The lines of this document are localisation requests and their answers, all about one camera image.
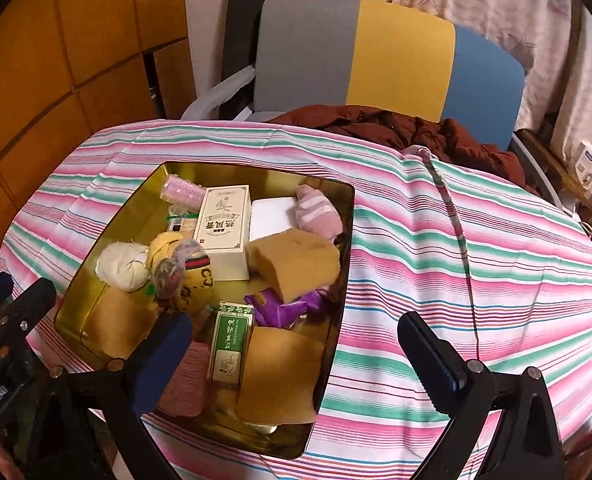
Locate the pink knitted cloth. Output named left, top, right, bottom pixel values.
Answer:
left=158, top=345, right=212, bottom=418

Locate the grey yellow blue chair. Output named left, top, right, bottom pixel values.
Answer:
left=180, top=0, right=559, bottom=201

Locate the purple snack packet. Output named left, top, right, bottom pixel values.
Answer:
left=245, top=290, right=324, bottom=328

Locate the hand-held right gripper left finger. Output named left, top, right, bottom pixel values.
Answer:
left=43, top=311, right=195, bottom=480

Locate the striped fabric strap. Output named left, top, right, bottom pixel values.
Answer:
left=403, top=144, right=483, bottom=361

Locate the tan sponge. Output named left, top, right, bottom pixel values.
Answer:
left=234, top=326, right=329, bottom=426

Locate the yellow sponge block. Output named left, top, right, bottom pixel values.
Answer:
left=245, top=228, right=342, bottom=304

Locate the black rolled mat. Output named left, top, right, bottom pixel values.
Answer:
left=221, top=0, right=269, bottom=121

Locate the green-ended snack bar packet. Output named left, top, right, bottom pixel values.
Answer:
left=166, top=214, right=200, bottom=241

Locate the pink striped sock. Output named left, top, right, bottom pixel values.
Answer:
left=295, top=184, right=345, bottom=242

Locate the pale plain curtain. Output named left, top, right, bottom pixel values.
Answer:
left=548, top=7, right=592, bottom=173

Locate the white blue carton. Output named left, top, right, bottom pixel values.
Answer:
left=573, top=141, right=592, bottom=191

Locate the pink hair roller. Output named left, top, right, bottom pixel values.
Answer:
left=162, top=175, right=207, bottom=209

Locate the gold tin box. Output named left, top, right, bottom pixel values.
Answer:
left=53, top=161, right=357, bottom=460

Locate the plain white box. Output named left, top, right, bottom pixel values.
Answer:
left=248, top=197, right=299, bottom=243

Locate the dark red jacket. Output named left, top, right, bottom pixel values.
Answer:
left=266, top=104, right=539, bottom=193

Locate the striped tablecloth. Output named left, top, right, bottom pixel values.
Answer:
left=0, top=119, right=592, bottom=480

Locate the white cloth ball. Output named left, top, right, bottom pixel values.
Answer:
left=96, top=241, right=152, bottom=293

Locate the starfish print curtain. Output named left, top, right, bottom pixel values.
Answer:
left=398, top=0, right=584, bottom=133

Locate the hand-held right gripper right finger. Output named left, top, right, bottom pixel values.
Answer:
left=397, top=311, right=569, bottom=480

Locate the beige carton with red print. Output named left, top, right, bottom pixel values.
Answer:
left=192, top=185, right=252, bottom=281

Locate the yellow plush toy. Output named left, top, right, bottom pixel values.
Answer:
left=146, top=232, right=216, bottom=313

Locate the wooden wardrobe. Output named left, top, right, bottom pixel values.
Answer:
left=0, top=0, right=197, bottom=291

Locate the green white carton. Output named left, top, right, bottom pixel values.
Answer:
left=207, top=301, right=256, bottom=386

